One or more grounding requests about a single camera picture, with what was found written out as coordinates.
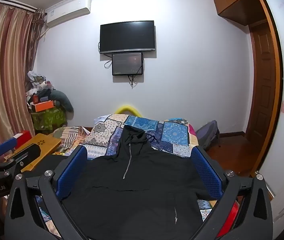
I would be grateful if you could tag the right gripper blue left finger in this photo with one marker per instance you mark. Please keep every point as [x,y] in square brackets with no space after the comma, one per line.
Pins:
[68,171]

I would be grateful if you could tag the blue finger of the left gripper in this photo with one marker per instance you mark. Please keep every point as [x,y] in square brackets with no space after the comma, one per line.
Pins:
[8,145]
[28,155]

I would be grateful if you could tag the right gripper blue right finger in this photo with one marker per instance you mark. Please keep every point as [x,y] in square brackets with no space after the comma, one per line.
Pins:
[209,172]

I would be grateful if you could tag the black zip hoodie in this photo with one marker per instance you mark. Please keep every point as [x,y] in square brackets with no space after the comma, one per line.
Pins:
[134,187]

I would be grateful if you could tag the wooden lap table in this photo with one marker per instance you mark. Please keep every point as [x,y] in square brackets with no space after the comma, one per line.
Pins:
[47,145]

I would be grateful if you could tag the red box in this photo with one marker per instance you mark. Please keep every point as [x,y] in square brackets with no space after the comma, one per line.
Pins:
[22,138]

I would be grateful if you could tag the purple grey backpack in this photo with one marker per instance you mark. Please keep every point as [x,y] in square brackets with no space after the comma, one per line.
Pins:
[208,135]

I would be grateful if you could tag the striped folded blanket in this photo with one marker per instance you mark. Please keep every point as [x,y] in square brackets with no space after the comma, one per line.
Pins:
[71,137]

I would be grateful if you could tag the orange box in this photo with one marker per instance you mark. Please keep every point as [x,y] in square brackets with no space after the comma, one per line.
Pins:
[42,106]

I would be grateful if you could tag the blue patchwork bed quilt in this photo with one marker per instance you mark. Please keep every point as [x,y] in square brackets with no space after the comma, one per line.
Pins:
[144,134]

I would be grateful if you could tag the dark grey cushion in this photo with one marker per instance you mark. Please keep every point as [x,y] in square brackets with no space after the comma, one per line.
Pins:
[63,100]

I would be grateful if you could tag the brown wooden door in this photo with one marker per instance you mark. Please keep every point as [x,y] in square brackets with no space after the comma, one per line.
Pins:
[265,98]

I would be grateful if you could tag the yellow curved headboard piece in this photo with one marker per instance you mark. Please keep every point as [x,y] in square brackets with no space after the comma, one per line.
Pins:
[128,109]

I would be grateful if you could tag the red striped curtain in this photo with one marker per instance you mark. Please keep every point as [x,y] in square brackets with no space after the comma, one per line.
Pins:
[19,37]

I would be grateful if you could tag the wooden overhead cabinet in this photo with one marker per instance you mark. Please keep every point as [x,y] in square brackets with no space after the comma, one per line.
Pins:
[244,12]

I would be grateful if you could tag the small black wall monitor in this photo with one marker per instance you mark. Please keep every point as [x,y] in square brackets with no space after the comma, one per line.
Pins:
[127,64]

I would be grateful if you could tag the white wall air conditioner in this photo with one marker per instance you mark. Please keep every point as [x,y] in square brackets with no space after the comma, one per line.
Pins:
[67,12]

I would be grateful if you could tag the large black wall television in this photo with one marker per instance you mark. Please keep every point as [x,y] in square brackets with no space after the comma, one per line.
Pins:
[127,36]

